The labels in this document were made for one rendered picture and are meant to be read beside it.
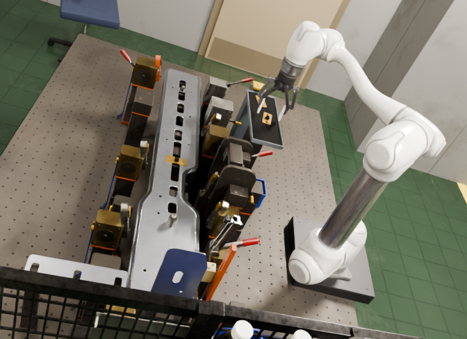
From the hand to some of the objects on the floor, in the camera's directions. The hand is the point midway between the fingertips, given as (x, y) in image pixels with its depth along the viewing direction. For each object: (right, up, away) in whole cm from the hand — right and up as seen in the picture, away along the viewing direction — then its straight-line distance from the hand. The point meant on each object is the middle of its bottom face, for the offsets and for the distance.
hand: (270, 111), depth 212 cm
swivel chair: (-144, +67, +200) cm, 255 cm away
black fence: (-40, -167, -23) cm, 174 cm away
